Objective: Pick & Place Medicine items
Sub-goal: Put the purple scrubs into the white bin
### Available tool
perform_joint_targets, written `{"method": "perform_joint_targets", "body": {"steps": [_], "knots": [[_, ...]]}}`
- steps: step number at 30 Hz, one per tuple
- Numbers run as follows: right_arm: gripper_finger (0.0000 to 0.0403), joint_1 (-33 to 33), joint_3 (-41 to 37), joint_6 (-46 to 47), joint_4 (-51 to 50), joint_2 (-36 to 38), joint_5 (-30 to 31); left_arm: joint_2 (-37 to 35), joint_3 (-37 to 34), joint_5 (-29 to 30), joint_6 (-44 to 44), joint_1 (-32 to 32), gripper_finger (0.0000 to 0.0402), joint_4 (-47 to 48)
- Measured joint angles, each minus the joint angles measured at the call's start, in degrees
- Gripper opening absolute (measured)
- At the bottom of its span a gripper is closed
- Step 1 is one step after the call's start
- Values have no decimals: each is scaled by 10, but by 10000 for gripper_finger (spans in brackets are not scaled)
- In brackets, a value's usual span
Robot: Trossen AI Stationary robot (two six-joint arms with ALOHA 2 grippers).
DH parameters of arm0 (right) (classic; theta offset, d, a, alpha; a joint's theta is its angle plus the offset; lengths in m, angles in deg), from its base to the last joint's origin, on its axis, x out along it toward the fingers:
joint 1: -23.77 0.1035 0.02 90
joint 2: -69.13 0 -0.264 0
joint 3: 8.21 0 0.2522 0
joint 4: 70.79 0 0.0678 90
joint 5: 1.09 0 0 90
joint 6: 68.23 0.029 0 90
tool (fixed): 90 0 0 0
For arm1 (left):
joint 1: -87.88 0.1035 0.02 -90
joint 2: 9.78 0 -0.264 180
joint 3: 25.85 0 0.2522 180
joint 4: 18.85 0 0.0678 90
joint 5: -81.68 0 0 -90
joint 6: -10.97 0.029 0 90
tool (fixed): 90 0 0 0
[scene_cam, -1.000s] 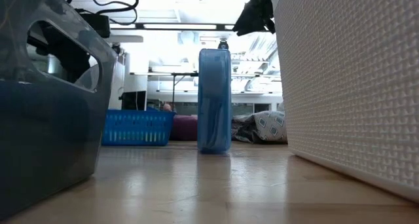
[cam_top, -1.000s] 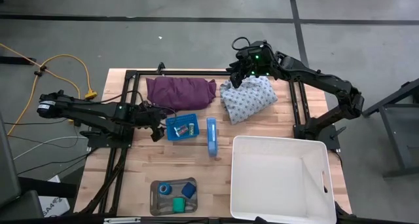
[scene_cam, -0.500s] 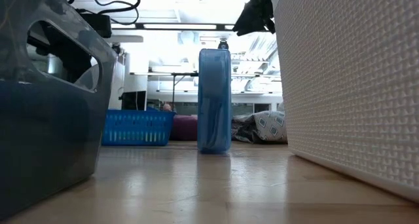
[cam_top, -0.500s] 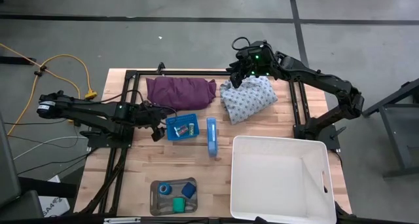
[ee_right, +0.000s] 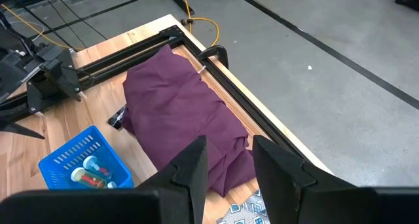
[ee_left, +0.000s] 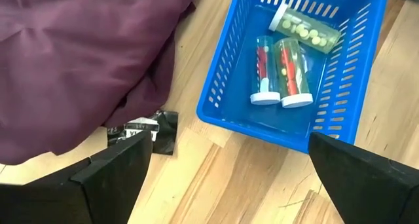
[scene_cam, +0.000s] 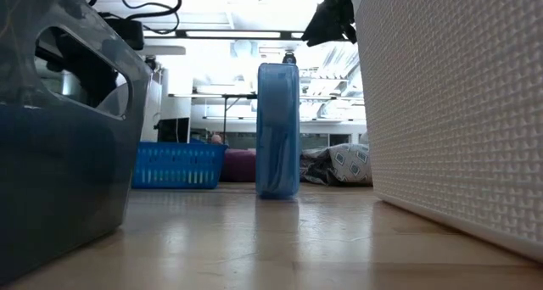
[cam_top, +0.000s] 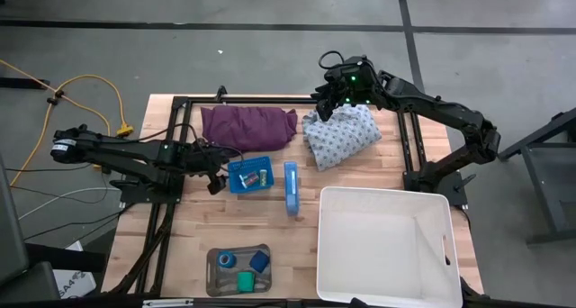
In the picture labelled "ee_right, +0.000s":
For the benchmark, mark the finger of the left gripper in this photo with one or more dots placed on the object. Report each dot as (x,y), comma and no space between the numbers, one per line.
(13,127)
(10,76)

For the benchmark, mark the purple cloth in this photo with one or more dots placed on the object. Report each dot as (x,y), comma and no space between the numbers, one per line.
(170,103)

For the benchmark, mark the black clamp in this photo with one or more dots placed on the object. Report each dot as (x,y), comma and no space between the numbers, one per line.
(222,53)

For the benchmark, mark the white capped vial red contents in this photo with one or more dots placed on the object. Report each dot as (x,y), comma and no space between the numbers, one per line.
(93,165)

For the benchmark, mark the grey patterned cloth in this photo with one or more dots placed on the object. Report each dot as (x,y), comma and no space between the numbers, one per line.
(245,214)

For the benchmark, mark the blue slotted plastic basket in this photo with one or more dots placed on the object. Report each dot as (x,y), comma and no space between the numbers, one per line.
(108,152)

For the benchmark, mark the black floor bar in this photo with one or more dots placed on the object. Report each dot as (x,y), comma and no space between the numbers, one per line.
(178,1)

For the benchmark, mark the black aluminium frame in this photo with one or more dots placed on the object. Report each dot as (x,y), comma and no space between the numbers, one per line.
(244,95)

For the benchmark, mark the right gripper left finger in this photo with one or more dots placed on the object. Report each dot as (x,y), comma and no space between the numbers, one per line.
(183,191)

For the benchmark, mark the small black tag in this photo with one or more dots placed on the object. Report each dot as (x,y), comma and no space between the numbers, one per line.
(116,120)

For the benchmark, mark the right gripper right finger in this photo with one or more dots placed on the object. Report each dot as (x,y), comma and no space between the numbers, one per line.
(281,184)

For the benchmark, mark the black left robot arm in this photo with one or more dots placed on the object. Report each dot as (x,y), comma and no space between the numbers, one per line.
(10,34)

